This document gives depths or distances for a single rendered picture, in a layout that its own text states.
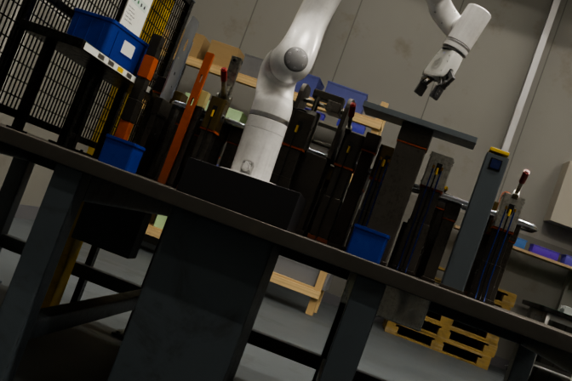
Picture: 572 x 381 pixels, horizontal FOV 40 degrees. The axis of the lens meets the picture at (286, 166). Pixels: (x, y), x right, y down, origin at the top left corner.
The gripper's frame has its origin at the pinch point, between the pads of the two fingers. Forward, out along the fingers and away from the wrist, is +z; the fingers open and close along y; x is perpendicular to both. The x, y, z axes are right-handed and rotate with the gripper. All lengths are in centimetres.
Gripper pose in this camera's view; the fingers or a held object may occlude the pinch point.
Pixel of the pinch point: (426, 93)
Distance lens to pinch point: 255.6
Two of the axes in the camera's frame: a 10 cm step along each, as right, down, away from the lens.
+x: 7.6, 4.9, 4.3
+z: -5.4, 8.4, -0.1
